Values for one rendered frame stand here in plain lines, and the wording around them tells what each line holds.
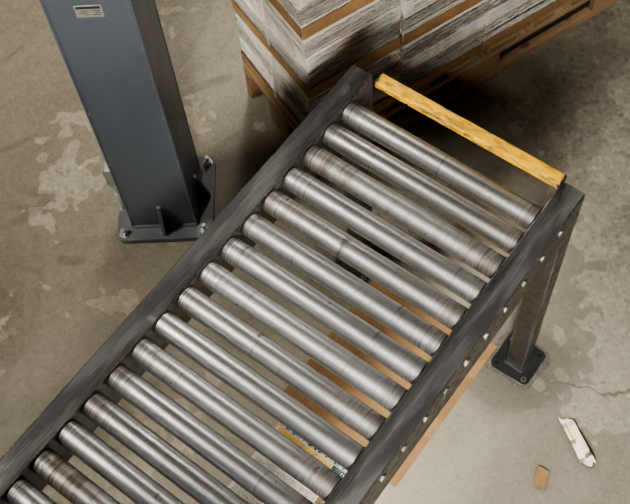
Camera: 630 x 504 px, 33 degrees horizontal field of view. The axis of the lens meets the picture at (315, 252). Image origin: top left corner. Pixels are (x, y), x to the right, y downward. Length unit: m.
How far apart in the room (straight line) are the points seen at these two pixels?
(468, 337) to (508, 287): 0.13
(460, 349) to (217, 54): 1.67
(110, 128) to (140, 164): 0.17
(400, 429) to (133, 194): 1.25
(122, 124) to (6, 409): 0.82
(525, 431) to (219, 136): 1.22
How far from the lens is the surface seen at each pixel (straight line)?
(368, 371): 1.89
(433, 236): 2.02
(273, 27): 2.69
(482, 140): 2.11
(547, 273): 2.29
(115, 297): 2.92
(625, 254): 2.97
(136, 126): 2.58
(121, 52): 2.36
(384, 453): 1.84
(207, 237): 2.03
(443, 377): 1.89
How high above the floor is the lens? 2.55
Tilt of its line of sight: 61 degrees down
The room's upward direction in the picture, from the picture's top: 6 degrees counter-clockwise
